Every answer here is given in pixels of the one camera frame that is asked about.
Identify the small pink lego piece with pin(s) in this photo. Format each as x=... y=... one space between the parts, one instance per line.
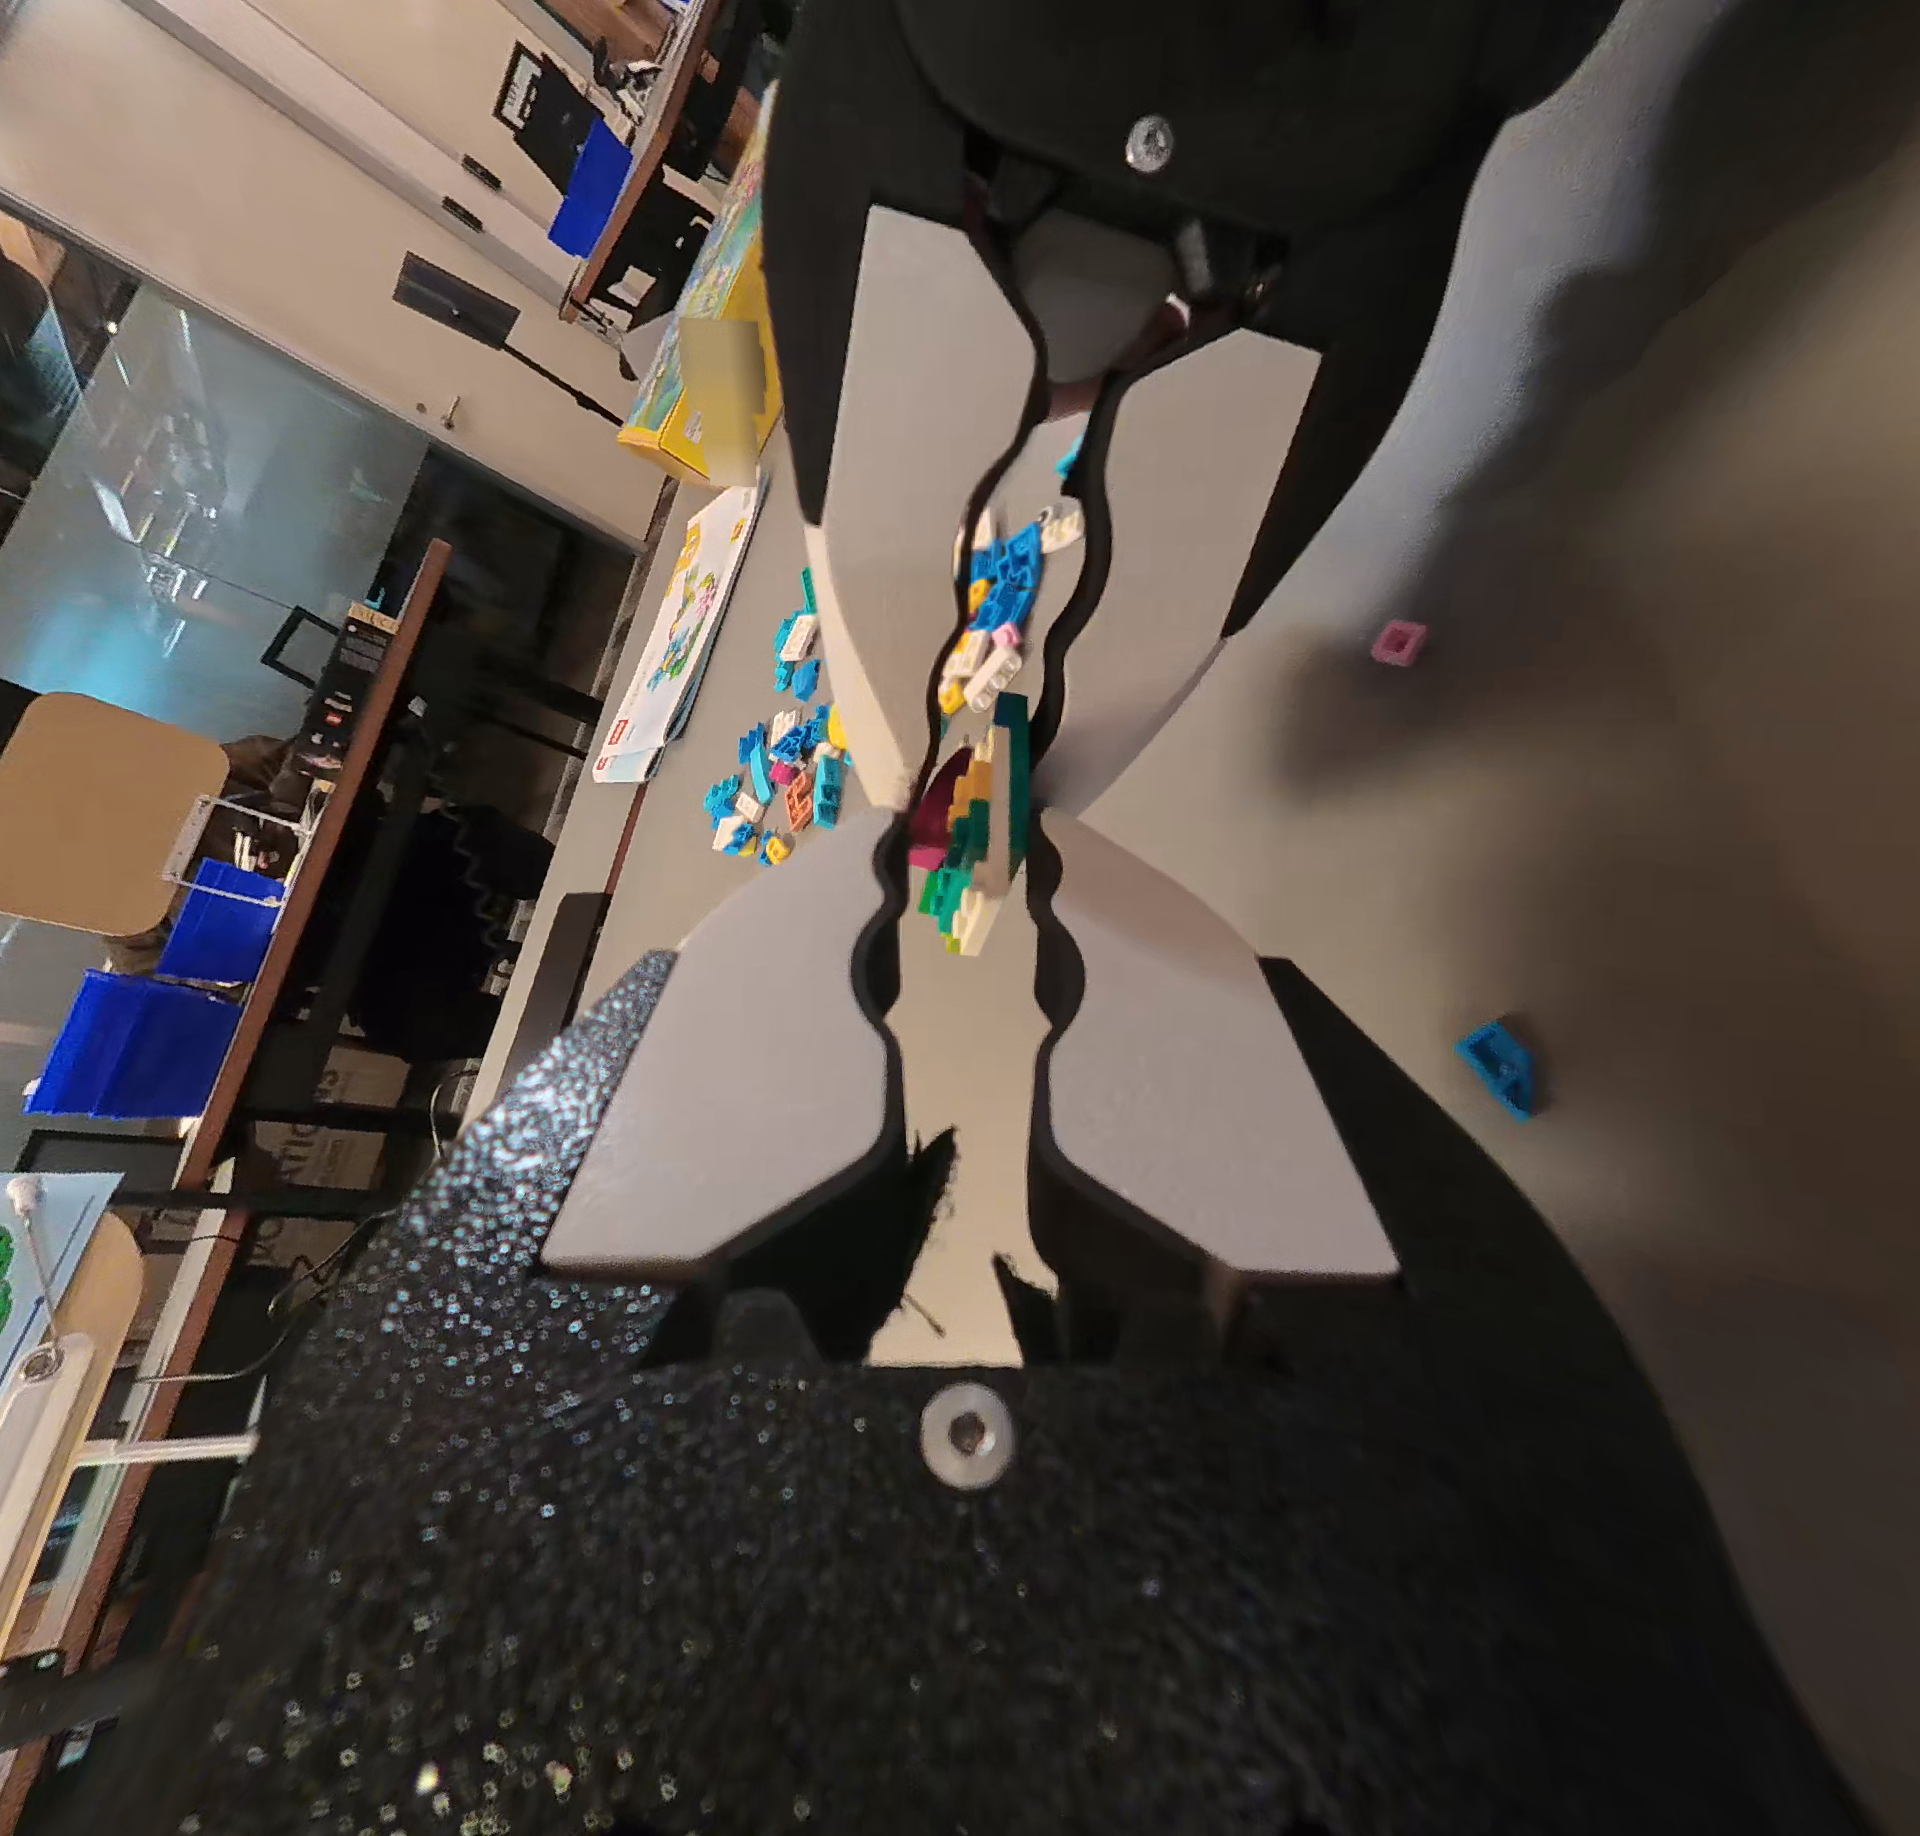
x=1398 y=644

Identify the pile of loose lego pieces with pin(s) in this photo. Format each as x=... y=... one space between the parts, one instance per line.
x=782 y=786

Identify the blue storage bin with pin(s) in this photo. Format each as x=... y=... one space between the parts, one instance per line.
x=592 y=186
x=227 y=917
x=128 y=1044

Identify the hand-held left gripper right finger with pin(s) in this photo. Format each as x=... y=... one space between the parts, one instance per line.
x=1200 y=1102

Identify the small blue lego piece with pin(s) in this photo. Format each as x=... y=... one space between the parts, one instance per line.
x=1496 y=1067

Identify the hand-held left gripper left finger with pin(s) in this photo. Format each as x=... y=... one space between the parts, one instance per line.
x=735 y=1102

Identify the multicolour lego assembly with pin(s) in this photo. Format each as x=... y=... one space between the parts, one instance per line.
x=975 y=846

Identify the black wall panel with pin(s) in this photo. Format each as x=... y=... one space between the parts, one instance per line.
x=457 y=299

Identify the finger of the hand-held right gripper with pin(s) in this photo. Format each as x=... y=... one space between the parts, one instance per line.
x=900 y=516
x=1200 y=516

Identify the yellow lego box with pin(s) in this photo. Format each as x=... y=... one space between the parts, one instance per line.
x=720 y=382

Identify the white instruction booklet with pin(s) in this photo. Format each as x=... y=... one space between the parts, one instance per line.
x=675 y=651

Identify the brown-edged desk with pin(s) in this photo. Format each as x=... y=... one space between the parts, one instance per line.
x=378 y=712

